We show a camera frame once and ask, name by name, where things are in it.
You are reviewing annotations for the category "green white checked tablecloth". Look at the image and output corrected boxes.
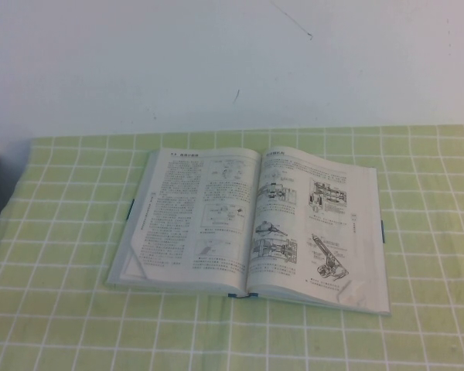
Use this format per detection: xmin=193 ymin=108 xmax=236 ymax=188
xmin=0 ymin=124 xmax=464 ymax=371

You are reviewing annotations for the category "white technical book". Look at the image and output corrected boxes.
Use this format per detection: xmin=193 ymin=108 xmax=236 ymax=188
xmin=106 ymin=145 xmax=391 ymax=317

